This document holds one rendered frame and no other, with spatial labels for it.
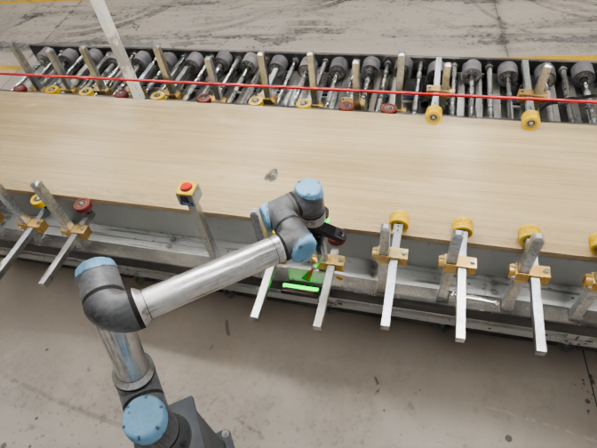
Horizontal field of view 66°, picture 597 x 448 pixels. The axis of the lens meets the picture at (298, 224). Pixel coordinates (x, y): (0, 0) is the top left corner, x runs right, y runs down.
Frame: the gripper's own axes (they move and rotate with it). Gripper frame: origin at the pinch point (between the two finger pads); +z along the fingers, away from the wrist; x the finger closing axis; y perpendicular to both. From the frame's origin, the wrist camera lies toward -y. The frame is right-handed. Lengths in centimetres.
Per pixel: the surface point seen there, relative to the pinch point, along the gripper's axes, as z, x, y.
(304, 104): 11, -106, 33
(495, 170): 11, -66, -66
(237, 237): 36, -28, 52
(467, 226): 3, -24, -53
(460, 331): 5, 21, -51
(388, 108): 10, -106, -13
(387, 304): 5.0, 14.7, -26.4
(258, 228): -3.3, -6.1, 26.8
